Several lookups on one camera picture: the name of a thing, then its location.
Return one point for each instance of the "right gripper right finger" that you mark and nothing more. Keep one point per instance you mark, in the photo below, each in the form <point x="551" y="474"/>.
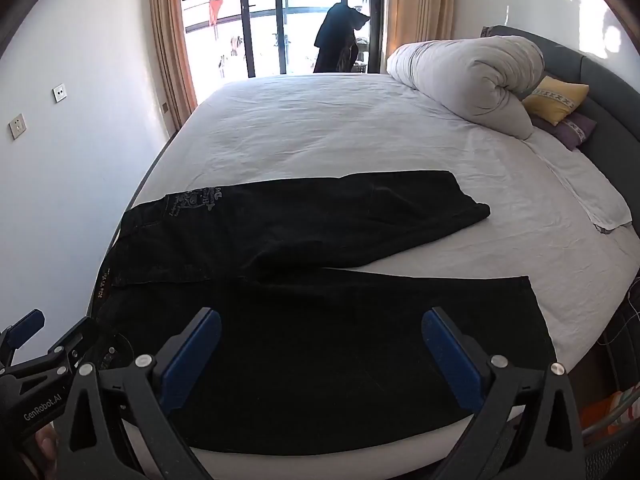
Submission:
<point x="525" y="423"/>

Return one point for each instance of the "right beige curtain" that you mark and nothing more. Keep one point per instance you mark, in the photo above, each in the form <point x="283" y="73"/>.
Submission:
<point x="418" y="20"/>

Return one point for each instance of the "rolled white duvet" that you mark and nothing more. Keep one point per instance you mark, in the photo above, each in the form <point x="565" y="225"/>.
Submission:
<point x="480" y="80"/>

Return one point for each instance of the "white wall socket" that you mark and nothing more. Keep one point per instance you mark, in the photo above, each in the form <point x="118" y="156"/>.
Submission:
<point x="17" y="126"/>

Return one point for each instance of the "white bed with sheet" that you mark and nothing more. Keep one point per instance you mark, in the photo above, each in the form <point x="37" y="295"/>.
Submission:
<point x="330" y="125"/>

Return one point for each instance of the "purple pillow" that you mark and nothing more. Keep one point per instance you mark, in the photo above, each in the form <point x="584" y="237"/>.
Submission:
<point x="572" y="131"/>

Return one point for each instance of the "left hand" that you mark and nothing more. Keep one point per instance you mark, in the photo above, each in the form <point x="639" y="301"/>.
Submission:
<point x="40" y="454"/>

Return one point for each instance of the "dark grey headboard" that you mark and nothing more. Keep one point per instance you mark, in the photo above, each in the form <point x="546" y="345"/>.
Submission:
<point x="612" y="103"/>

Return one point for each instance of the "black garment on chair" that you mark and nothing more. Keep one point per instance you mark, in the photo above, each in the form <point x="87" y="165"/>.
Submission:
<point x="336" y="40"/>

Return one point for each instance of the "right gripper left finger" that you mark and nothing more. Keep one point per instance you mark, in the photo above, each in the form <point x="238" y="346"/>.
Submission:
<point x="93" y="440"/>

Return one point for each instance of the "folded white towel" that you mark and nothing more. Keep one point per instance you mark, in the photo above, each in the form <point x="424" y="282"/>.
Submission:
<point x="603" y="204"/>

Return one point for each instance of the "beige curtain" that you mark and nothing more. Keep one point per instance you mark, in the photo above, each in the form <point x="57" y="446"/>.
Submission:
<point x="170" y="46"/>
<point x="418" y="20"/>

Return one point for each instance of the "black pants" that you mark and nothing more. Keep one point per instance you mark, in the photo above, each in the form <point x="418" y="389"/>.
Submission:
<point x="316" y="355"/>

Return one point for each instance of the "yellow pillow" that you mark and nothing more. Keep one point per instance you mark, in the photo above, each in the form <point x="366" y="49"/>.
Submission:
<point x="553" y="99"/>

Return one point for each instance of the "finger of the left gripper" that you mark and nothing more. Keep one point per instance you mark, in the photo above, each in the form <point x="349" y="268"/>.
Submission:
<point x="83" y="344"/>
<point x="16" y="335"/>

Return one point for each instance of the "black framed balcony door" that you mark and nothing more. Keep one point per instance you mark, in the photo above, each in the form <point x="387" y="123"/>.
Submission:
<point x="233" y="40"/>

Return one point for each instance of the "black mesh chair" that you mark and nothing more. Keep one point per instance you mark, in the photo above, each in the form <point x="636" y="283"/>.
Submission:
<point x="613" y="456"/>

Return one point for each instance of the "left beige curtain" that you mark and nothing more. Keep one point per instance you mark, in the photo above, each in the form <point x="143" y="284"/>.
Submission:
<point x="170" y="46"/>

